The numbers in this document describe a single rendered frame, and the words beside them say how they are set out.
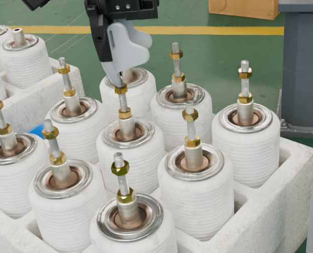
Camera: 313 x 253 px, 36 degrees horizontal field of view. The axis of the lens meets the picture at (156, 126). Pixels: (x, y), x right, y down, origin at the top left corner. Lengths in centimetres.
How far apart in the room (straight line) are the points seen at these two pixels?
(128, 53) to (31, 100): 45
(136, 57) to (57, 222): 22
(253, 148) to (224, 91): 60
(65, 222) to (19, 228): 10
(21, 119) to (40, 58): 13
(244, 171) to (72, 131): 26
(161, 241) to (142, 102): 33
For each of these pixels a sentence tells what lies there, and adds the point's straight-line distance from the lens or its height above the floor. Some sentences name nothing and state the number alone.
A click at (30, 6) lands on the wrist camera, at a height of 45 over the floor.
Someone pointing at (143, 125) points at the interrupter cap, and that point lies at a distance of 68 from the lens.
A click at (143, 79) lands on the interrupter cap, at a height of 25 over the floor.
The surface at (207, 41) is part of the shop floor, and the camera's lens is 153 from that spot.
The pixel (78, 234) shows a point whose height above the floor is 20.
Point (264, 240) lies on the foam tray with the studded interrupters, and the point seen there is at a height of 12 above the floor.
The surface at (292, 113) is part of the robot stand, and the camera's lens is 106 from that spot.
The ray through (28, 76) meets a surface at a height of 20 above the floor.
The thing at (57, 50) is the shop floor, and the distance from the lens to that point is 162.
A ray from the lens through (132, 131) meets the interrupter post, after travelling 66.
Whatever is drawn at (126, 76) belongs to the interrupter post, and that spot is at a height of 26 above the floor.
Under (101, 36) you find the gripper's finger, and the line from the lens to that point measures 56.
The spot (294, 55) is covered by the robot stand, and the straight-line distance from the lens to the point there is 100.
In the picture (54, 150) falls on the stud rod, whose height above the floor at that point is 30.
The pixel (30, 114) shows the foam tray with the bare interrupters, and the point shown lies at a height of 14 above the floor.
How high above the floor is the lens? 63
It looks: 34 degrees down
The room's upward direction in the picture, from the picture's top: 8 degrees counter-clockwise
